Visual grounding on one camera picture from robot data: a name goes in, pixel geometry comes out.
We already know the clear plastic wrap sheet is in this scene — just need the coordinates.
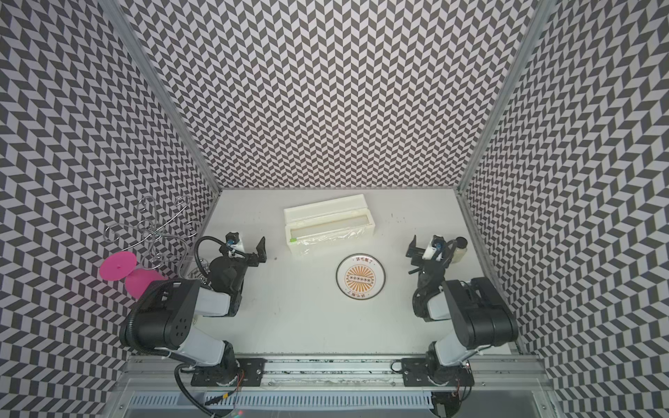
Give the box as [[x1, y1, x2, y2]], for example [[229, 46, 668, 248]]
[[287, 228, 375, 255]]

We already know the white plastic wrap dispenser box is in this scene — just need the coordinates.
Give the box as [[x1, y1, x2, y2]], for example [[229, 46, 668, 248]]
[[283, 194, 376, 243]]

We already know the round patterned ceramic plate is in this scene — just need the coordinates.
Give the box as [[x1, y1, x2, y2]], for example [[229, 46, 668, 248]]
[[336, 254, 387, 301]]

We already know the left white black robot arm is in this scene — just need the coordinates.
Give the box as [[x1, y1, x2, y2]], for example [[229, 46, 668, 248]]
[[120, 232, 268, 388]]

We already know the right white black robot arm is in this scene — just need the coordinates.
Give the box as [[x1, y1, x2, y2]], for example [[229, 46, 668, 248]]
[[402, 235, 519, 386]]

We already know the small jar with black lid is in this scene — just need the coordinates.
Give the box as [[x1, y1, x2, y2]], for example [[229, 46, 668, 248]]
[[451, 237, 469, 264]]

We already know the lower magenta disc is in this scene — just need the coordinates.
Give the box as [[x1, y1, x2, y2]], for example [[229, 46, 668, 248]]
[[125, 269, 166, 300]]

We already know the magenta disc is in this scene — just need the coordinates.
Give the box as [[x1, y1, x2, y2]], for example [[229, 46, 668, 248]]
[[125, 269, 166, 300], [99, 251, 138, 281]]

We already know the upper magenta disc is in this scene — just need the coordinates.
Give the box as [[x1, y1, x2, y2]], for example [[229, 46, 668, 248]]
[[99, 251, 138, 281]]

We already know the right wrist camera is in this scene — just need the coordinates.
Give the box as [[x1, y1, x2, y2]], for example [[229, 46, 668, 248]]
[[422, 235, 446, 261]]

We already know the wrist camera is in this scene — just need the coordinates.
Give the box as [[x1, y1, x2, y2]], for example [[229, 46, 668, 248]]
[[422, 235, 446, 261], [225, 232, 245, 254]]

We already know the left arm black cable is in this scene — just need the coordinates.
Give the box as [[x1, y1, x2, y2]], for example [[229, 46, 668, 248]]
[[192, 236, 231, 283]]

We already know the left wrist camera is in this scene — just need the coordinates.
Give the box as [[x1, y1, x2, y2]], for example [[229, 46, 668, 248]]
[[225, 232, 245, 254]]

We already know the silver wire rack stand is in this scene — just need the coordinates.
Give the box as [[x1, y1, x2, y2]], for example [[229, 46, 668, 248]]
[[103, 195, 197, 270]]

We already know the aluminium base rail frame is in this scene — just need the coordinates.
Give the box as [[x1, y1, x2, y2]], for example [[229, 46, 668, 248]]
[[98, 354, 566, 418]]

